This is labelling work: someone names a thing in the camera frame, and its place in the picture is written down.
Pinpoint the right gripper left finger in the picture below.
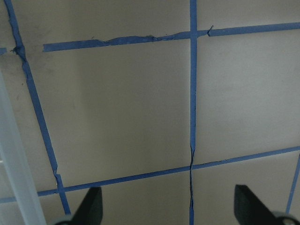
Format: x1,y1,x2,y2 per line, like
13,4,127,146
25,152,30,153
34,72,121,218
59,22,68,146
70,187,103,225

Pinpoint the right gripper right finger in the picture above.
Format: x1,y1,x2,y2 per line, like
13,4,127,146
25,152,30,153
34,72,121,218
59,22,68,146
234,185,281,225

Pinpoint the clear plastic box lid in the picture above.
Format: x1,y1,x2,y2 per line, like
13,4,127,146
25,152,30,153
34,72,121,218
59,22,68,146
0,75,46,225

